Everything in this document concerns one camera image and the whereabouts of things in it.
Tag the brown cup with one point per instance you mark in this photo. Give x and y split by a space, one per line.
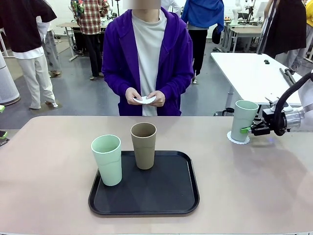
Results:
144 151

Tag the person in yellow top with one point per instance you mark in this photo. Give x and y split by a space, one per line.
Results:
310 22

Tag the beige background desk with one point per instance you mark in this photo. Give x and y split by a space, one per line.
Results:
244 30

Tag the person's left forearm purple sleeve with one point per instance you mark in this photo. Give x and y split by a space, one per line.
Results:
178 80

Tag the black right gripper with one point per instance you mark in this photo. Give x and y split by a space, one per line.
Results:
269 120

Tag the black hanging bag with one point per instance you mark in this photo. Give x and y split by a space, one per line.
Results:
216 35

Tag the green-tipped left gripper finger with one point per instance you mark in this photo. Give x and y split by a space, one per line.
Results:
1 108
3 134

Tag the person in black shirt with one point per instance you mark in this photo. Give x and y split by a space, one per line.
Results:
24 27

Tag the person in grey trousers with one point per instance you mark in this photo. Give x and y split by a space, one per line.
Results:
52 54

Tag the person in blue jacket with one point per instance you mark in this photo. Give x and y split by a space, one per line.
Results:
203 14

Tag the black plastic tray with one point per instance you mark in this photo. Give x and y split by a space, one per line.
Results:
151 191

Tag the person's right hand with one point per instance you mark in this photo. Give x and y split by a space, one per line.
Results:
132 94

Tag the person's left hand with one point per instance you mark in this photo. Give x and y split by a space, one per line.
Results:
159 98

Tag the black folded tripod rods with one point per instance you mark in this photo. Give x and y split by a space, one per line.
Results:
288 76

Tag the person's right forearm purple sleeve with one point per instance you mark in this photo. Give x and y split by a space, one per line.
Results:
115 80

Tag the grey background desk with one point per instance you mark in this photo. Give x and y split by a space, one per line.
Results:
68 25

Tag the person in black coat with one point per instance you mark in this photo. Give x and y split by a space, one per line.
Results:
286 27

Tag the person in purple hoodie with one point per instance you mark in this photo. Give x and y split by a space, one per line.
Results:
119 61

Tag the person in plaid shirt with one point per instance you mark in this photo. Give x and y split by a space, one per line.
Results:
93 22

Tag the black kettle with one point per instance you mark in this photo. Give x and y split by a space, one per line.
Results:
228 111

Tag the light green cup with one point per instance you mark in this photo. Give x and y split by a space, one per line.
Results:
108 164
242 122

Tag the white side table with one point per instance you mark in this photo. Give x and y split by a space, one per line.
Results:
247 73

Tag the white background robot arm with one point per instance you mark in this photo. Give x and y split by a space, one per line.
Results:
236 12

